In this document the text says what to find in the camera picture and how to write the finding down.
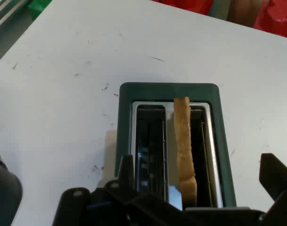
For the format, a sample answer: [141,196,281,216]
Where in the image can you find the red fabric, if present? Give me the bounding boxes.
[253,0,287,40]
[151,0,215,16]

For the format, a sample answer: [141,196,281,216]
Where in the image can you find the brown toast slice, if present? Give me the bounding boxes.
[173,96,198,205]

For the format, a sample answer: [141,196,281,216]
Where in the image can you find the black rounded cable cover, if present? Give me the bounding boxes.
[0,143,24,226]

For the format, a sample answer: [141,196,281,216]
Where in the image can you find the silver metal rail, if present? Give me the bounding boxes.
[0,0,29,33]

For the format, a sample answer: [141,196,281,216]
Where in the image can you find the bare person forearm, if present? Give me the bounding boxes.
[227,0,269,28]

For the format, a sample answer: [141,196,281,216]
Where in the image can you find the green plastic object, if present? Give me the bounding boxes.
[27,0,52,21]

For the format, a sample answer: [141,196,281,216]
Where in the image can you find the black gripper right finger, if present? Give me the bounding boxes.
[258,153,287,226]

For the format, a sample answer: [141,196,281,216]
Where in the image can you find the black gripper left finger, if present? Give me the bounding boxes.
[51,155,187,226]

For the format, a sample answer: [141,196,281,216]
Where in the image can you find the dark green two-slot toaster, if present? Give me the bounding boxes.
[114,81,237,211]

